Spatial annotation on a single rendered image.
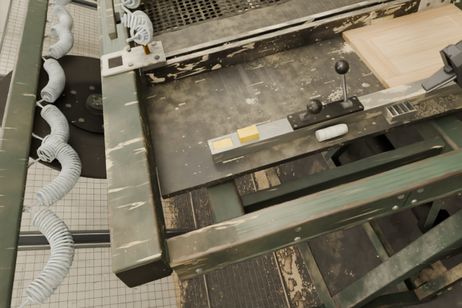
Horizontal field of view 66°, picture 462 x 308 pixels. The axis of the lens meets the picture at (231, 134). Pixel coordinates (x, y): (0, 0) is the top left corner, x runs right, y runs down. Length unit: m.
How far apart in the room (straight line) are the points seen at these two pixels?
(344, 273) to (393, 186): 2.09
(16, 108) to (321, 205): 1.21
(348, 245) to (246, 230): 2.12
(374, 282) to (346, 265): 1.18
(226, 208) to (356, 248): 1.99
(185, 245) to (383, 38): 0.91
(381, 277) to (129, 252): 1.18
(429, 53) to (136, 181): 0.94
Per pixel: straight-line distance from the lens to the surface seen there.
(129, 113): 0.99
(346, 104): 0.98
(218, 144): 0.92
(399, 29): 1.35
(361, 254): 2.78
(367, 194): 0.84
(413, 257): 1.59
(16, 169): 1.40
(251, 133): 0.91
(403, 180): 0.88
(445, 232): 1.51
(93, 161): 1.53
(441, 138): 1.12
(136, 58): 1.14
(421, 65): 1.22
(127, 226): 0.79
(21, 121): 1.55
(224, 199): 0.92
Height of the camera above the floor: 2.11
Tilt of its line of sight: 29 degrees down
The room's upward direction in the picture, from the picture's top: 83 degrees counter-clockwise
